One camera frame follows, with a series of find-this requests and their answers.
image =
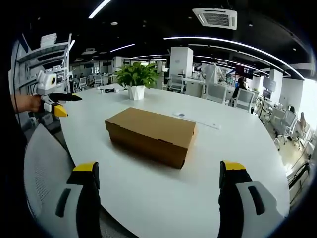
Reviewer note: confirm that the white metal shelf rack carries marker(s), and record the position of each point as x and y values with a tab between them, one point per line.
44	62

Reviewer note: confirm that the white paper strip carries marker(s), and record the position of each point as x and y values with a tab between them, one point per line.
196	120

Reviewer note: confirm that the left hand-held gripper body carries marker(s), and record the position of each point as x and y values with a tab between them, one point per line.
45	85

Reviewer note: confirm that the white faceted plant pot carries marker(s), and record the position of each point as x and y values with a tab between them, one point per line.
136	92

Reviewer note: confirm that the brown cardboard shoe box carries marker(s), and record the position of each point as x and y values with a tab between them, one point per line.
151	137

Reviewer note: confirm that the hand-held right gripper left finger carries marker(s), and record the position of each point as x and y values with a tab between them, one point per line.
74	203

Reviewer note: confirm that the white square pillar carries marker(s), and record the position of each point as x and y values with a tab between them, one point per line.
181	62

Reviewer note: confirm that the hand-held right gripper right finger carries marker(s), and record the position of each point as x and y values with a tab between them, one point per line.
247	205

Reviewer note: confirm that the person's left hand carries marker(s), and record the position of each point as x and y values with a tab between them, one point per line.
31	103

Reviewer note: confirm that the ceiling air conditioner unit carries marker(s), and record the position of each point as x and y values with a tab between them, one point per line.
215	18

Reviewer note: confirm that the white mesh office chair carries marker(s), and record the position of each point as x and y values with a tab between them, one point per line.
176	83
216	93
286	126
45	168
244	99

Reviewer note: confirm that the wall monitor screen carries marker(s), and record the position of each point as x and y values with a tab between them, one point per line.
244	71

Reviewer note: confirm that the green potted plant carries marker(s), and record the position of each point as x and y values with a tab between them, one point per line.
137	75

